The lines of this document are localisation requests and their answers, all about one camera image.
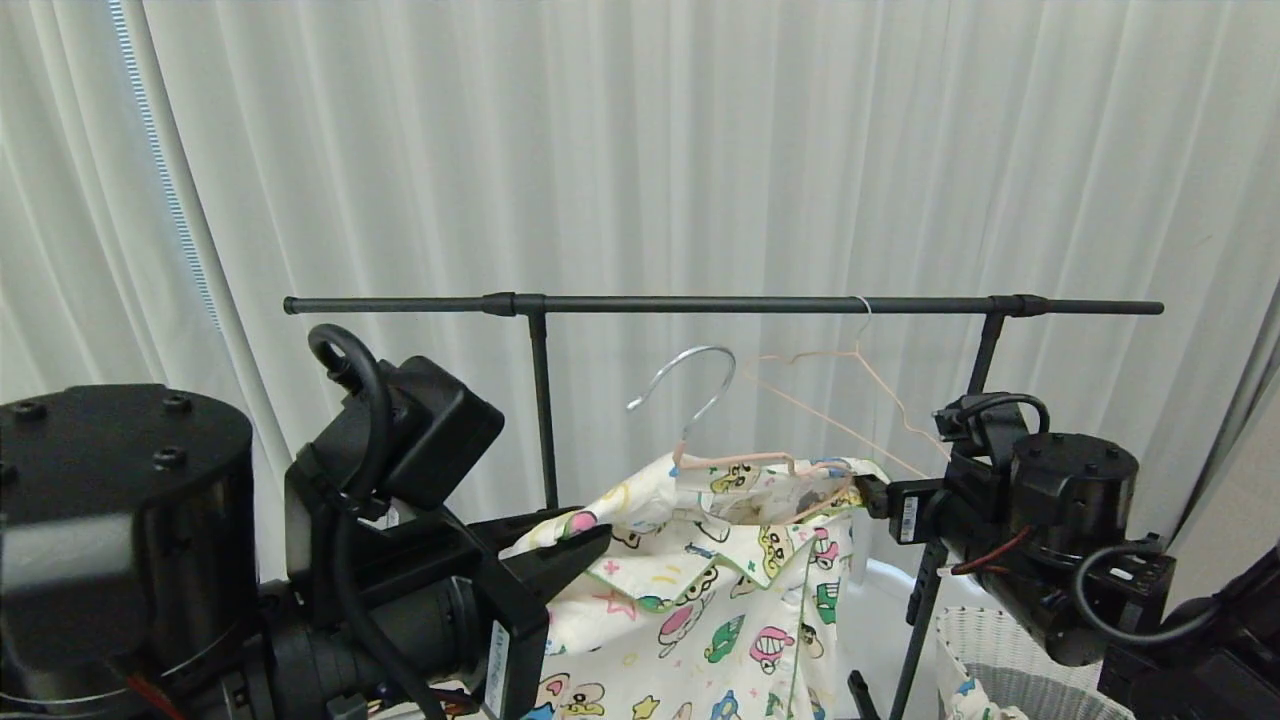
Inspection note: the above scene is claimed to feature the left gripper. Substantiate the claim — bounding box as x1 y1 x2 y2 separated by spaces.
262 522 614 720

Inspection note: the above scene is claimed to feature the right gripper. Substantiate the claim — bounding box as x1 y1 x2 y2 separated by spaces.
853 474 1011 563

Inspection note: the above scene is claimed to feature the cream printed shirt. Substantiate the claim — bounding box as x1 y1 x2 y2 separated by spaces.
440 452 891 720

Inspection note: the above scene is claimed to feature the pink clothes hanger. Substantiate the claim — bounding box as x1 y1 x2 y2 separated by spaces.
745 296 953 481
627 345 863 526

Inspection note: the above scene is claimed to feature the white laundry basket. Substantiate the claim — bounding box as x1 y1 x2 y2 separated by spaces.
935 607 1136 720

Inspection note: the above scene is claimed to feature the black clothes rack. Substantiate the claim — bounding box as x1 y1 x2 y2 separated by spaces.
283 293 1164 720

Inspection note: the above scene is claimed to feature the white curtain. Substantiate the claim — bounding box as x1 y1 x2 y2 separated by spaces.
0 0 1280 611

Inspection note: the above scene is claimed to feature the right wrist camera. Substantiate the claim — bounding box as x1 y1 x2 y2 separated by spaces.
933 393 1051 476

